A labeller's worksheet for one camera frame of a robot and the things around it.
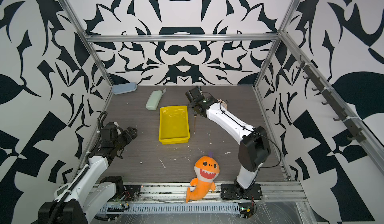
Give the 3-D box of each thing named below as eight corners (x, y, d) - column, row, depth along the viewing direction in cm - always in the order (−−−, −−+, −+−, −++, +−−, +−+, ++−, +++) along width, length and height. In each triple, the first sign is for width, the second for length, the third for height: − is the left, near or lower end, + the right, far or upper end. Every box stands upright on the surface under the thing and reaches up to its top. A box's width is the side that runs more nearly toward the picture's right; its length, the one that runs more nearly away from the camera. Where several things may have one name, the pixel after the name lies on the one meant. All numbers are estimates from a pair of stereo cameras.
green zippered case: (144, 108, 108) (143, 106, 106) (155, 89, 120) (154, 86, 118) (155, 111, 107) (155, 108, 104) (165, 91, 119) (165, 88, 117)
